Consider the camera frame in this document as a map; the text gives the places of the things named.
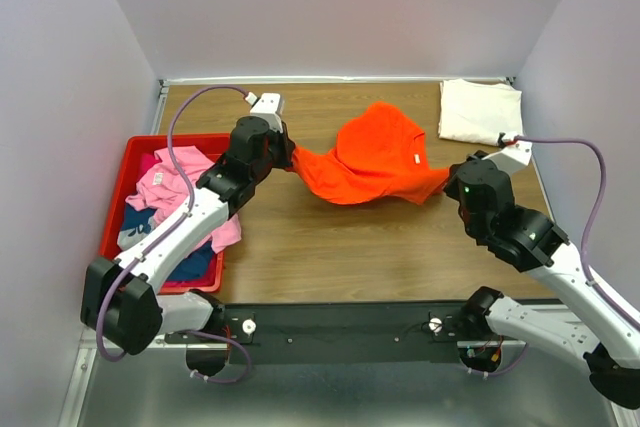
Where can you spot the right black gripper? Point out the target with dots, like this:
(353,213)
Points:
(451,184)

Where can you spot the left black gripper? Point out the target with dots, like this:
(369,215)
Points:
(287,146)

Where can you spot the orange t shirt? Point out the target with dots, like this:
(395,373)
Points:
(381,153)

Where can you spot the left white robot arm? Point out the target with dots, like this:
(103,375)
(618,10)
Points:
(120,298)

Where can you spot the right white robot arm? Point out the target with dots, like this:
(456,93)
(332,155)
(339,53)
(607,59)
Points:
(605,344)

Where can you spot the red plastic bin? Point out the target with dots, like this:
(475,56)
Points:
(212,146)

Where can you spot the folded white t shirt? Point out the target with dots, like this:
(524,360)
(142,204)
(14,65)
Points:
(478,113)

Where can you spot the pink t shirt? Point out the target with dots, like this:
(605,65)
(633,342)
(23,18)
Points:
(172,193)

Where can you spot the magenta t shirt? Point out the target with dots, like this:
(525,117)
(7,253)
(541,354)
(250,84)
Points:
(149,171)

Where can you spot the navy blue printed t shirt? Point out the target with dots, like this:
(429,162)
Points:
(137,224)

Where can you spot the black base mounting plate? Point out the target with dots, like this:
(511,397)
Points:
(351,332)

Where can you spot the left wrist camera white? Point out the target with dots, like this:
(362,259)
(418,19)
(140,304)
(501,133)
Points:
(269,107)

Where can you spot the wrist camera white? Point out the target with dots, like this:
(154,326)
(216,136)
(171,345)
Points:
(512,158)
(269,107)

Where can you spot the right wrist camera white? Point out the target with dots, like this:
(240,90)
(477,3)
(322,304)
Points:
(512,158)

